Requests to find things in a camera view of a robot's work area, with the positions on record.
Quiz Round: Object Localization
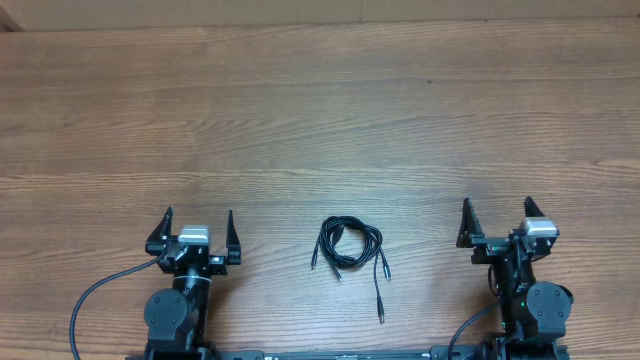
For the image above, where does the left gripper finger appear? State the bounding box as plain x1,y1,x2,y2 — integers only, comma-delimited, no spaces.
146,207,173,245
226,210,241,255

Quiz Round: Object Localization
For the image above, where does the black USB cable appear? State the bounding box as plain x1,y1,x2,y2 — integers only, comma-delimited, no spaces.
310,215,385,282
329,222,392,324

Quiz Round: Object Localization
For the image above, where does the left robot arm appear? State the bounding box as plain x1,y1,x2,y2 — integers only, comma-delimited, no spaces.
143,208,241,359

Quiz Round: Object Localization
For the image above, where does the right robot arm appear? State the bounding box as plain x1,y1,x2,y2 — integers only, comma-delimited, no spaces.
446,197,574,359

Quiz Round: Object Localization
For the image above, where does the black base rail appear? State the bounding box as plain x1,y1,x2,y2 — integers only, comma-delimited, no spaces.
124,344,571,360

